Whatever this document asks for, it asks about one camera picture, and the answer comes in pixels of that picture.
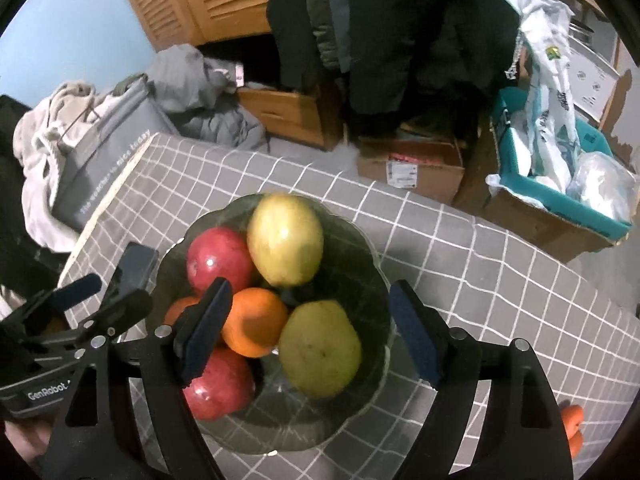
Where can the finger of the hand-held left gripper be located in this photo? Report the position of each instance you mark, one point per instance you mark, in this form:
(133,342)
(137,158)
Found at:
(75,290)
(137,270)

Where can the person's left hand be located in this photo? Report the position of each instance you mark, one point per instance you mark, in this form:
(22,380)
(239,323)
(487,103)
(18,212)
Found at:
(30,440)

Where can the black jacket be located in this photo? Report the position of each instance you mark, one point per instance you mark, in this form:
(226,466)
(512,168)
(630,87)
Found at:
(430,35)

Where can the wooden shelf rack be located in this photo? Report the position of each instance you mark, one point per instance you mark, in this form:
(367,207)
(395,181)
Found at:
(607,105)

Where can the wooden louvred wardrobe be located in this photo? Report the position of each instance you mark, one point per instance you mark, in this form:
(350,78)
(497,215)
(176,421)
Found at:
(215,0)

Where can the yellow-green pear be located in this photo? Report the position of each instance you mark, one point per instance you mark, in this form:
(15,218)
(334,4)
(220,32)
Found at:
(285,240)
(320,350)

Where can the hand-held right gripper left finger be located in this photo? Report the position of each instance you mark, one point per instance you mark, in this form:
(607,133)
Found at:
(205,330)

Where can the orange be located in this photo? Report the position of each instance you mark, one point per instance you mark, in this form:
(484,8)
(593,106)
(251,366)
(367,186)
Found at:
(180,310)
(255,322)

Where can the small tangerine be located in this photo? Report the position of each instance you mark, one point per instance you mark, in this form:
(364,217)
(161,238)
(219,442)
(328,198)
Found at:
(572,420)
(576,446)
(54,325)

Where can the wooden drawer box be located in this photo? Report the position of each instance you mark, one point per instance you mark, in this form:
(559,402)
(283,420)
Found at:
(285,110)

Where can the red apple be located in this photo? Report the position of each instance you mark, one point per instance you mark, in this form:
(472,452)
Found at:
(220,390)
(220,260)

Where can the olive jacket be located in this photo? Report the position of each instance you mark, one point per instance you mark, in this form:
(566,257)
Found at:
(327,15)

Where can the beige hoodie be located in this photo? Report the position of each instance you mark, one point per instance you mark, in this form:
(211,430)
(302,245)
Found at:
(40,160)

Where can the teal box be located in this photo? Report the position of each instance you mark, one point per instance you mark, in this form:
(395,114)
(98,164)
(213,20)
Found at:
(590,215)

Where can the dark green glass bowl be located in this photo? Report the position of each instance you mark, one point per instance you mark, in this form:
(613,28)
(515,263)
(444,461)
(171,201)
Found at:
(340,260)

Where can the labelled cardboard box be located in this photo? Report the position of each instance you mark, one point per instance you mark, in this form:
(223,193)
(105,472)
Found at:
(415,165)

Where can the grey checked tablecloth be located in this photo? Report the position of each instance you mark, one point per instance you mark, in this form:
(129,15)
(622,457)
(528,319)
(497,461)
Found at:
(475,270)

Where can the small pink packet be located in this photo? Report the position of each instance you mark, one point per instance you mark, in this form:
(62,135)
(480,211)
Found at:
(240,75)

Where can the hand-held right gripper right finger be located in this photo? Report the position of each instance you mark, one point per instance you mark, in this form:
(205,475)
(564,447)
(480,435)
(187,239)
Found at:
(415,335)

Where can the grey clothing pile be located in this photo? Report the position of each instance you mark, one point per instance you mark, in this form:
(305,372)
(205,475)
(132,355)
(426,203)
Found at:
(200,100)

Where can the white patterned storage box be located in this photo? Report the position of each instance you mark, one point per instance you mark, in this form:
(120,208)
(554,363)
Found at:
(592,75)

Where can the grey fabric bag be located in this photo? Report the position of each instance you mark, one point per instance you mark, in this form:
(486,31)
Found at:
(110,155)

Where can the clear plastic bag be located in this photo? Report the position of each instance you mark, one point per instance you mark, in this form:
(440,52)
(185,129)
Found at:
(602,185)

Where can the white printed plastic bag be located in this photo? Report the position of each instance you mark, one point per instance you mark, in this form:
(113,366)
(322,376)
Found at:
(550,95)

